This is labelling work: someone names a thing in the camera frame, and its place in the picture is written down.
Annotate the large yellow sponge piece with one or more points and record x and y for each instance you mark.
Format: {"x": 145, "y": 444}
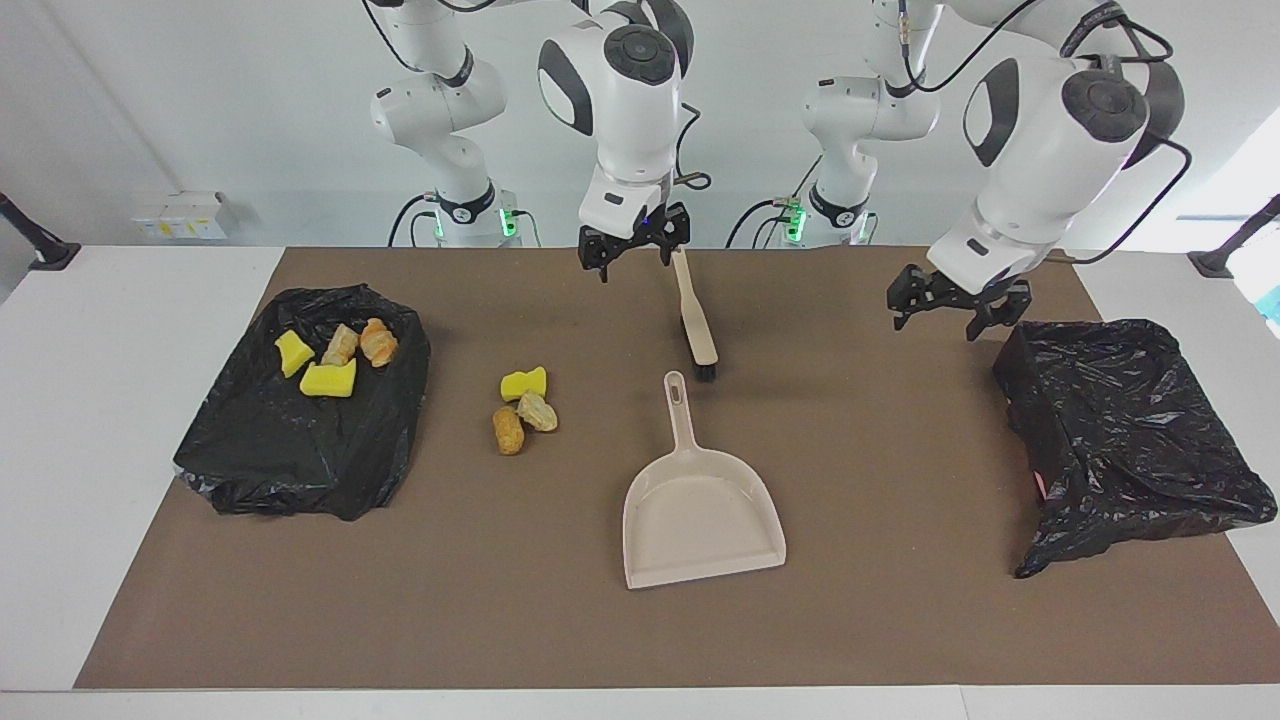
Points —
{"x": 522, "y": 383}

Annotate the teal plastic object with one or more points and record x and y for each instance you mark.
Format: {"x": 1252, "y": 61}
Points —
{"x": 1273, "y": 303}

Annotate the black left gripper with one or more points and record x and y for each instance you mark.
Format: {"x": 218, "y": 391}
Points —
{"x": 955, "y": 290}

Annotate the brown paper table mat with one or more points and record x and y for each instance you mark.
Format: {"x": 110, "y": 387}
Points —
{"x": 600, "y": 640}

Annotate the pale beige toy bread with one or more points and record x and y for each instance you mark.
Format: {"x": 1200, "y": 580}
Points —
{"x": 537, "y": 412}

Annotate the green and yellow sponge piece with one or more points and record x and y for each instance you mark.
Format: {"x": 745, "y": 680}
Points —
{"x": 328, "y": 380}

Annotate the beige plastic dustpan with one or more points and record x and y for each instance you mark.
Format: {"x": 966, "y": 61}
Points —
{"x": 700, "y": 520}

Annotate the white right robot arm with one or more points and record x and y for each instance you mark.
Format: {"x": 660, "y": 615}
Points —
{"x": 620, "y": 90}

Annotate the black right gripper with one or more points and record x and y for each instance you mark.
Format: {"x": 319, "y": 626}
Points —
{"x": 635, "y": 235}

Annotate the beige hand brush black bristles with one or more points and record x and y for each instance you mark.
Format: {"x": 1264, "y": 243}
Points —
{"x": 698, "y": 330}

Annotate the black camera stand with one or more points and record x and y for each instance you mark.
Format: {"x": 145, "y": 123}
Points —
{"x": 1215, "y": 262}
{"x": 50, "y": 255}

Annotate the brown toy nugget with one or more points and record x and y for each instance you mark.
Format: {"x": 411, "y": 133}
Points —
{"x": 508, "y": 432}

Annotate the pale toy croissant piece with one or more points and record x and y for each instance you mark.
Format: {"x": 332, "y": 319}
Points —
{"x": 340, "y": 345}

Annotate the small yellow sponge piece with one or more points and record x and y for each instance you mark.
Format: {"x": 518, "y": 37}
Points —
{"x": 293, "y": 353}

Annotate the orange beige toy croissant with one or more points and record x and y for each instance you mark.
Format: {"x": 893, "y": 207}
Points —
{"x": 378, "y": 343}

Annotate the white wall socket box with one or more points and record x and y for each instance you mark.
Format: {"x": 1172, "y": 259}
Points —
{"x": 190, "y": 215}

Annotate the black bag covered bin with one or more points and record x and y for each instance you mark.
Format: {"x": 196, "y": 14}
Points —
{"x": 280, "y": 450}
{"x": 1120, "y": 430}

